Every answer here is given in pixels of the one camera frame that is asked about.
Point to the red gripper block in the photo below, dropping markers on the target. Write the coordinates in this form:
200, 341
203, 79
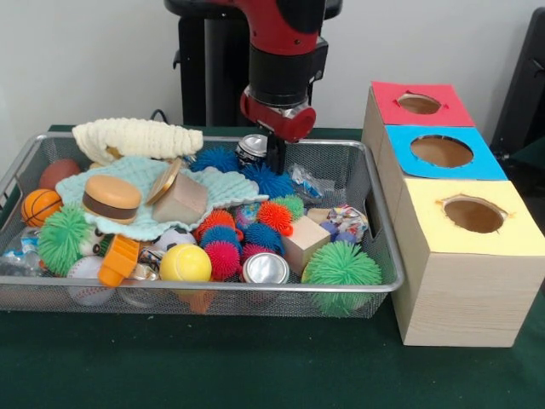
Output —
281, 121

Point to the crushed red soda can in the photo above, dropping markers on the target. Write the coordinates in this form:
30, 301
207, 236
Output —
251, 149

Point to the clear plastic bottle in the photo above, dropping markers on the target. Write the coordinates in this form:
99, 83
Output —
308, 181

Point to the cream waffle cloth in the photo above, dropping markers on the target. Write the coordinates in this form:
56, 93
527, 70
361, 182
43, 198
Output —
140, 138

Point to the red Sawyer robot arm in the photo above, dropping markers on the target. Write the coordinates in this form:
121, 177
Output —
281, 68

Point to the wooden box with three holes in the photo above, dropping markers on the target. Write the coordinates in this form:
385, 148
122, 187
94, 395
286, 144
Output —
464, 298

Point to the crumpled printed paper ball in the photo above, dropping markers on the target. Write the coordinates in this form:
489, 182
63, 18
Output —
348, 219

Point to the plain wooden block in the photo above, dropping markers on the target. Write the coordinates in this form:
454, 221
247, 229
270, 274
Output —
183, 200

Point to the large green spiky ball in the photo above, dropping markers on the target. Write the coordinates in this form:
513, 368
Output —
342, 265

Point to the yellow ball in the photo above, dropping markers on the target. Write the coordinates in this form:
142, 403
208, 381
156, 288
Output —
185, 263

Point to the light teal waffle cloth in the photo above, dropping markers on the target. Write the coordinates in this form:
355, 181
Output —
127, 170

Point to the toy hamburger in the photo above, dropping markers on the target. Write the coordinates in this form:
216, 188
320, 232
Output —
112, 199

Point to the orange plastic toy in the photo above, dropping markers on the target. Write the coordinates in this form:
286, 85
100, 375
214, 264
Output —
117, 262

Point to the dark green tablecloth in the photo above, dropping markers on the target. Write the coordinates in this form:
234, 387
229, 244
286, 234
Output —
255, 362

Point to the small brown football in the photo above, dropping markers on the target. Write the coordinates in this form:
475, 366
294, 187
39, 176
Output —
59, 174

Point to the small orange basketball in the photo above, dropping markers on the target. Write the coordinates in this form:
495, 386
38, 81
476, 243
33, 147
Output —
41, 208

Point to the black chair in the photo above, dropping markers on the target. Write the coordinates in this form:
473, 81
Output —
523, 85

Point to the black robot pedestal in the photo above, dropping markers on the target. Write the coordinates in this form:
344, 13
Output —
208, 76

